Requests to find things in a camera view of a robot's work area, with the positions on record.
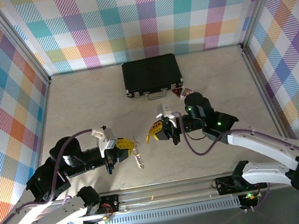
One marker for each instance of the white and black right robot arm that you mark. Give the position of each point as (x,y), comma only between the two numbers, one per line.
(263,140)

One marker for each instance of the colourful playing card box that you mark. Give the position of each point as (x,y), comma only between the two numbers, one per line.
(187,91)

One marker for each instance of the black box with red triangle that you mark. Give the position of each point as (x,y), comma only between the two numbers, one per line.
(177,93)

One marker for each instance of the small yellow tab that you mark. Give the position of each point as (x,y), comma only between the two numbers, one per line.
(152,197)

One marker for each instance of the black hard carry case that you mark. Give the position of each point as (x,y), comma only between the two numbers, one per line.
(150,73)

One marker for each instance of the small black electronics board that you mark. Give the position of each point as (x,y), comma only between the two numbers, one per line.
(249,197)
(98,223)

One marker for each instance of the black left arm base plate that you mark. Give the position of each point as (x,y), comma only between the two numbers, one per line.
(111,202)

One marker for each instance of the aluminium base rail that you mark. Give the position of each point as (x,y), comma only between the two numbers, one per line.
(164,191)

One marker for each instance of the aluminium table edge rail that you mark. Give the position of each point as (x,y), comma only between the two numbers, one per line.
(259,87)
(43,111)

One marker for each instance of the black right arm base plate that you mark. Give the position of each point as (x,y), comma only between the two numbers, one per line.
(223,185)

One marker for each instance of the aluminium frame post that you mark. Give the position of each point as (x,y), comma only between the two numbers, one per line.
(18,41)
(262,2)

